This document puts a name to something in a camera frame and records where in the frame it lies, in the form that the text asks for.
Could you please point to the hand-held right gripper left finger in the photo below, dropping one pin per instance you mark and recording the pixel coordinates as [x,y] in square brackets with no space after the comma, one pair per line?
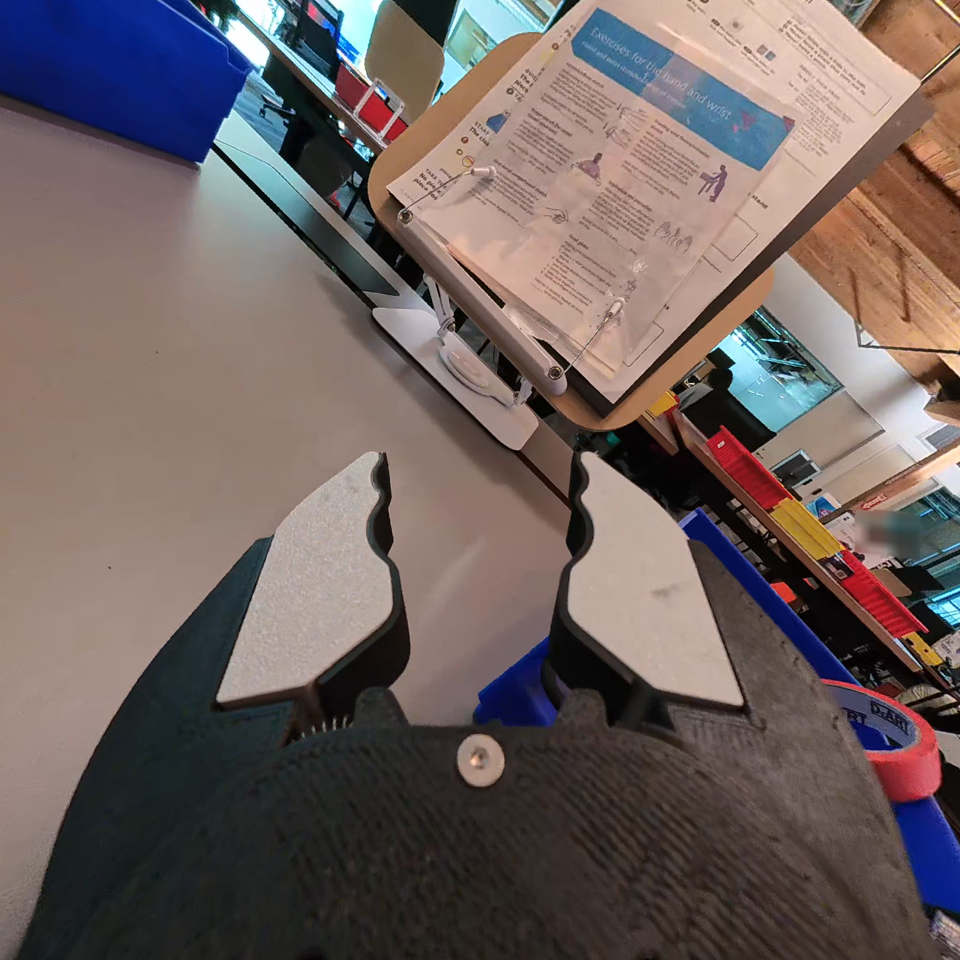
[308,600]

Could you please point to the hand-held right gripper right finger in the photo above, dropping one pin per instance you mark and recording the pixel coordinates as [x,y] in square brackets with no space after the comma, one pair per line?
[653,608]

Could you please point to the blue plastic bin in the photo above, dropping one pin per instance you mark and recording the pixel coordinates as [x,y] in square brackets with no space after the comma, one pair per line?
[105,68]
[510,690]

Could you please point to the grey desk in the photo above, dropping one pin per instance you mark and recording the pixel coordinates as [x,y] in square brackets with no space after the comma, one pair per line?
[180,375]

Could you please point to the red storage bin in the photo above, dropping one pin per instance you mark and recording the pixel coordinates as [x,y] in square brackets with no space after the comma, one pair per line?
[882,596]
[747,468]

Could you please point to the yellow storage bin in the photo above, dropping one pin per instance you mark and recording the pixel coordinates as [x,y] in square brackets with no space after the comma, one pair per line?
[923,648]
[806,528]

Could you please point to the red tape roll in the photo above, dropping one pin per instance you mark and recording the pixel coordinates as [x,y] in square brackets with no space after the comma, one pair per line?
[900,758]

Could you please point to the printed instruction sheet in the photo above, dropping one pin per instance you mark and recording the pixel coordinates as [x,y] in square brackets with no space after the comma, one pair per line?
[600,195]

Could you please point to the wooden document stand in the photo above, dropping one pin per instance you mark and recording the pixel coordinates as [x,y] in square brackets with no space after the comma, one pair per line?
[435,150]

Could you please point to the white printed form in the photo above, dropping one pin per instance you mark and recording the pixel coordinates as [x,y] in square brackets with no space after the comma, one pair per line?
[840,90]

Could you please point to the beige chair back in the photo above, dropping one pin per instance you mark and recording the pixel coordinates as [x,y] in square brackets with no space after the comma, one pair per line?
[405,53]

